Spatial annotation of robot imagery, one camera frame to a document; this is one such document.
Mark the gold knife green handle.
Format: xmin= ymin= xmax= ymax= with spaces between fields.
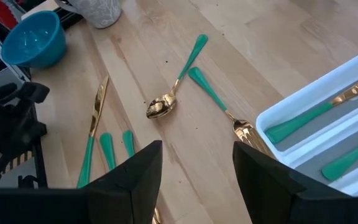
xmin=265 ymin=72 xmax=358 ymax=145
xmin=99 ymin=132 xmax=117 ymax=171
xmin=75 ymin=75 xmax=110 ymax=190

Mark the white cutlery tray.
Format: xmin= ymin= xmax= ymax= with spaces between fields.
xmin=255 ymin=43 xmax=358 ymax=197

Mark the blue bowl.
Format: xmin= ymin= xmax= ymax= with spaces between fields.
xmin=1 ymin=10 xmax=67 ymax=70

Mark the gold fork green handle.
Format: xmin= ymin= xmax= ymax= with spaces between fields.
xmin=187 ymin=66 xmax=275 ymax=158

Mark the grey patterned mug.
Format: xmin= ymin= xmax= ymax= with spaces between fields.
xmin=53 ymin=0 xmax=123 ymax=29

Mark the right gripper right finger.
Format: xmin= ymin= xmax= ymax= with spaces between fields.
xmin=232 ymin=141 xmax=358 ymax=224

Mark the gold spoon green handle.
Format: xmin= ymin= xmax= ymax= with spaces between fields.
xmin=145 ymin=33 xmax=209 ymax=120
xmin=321 ymin=135 xmax=358 ymax=182

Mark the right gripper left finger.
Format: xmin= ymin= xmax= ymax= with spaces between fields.
xmin=0 ymin=139 xmax=163 ymax=224

